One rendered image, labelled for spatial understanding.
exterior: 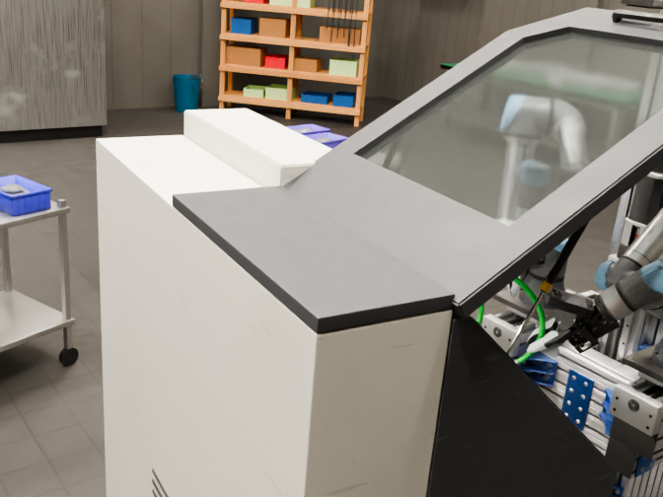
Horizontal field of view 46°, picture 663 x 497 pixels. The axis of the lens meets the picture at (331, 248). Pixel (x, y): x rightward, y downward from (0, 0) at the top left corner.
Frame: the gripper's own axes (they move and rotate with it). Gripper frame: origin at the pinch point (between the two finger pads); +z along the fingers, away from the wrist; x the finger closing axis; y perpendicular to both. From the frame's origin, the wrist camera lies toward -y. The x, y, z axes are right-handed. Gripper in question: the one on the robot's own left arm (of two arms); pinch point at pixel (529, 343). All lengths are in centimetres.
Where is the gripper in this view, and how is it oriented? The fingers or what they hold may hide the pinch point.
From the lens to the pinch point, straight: 194.9
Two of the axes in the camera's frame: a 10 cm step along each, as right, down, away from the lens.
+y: 6.8, 6.5, 3.3
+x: 1.1, -5.4, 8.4
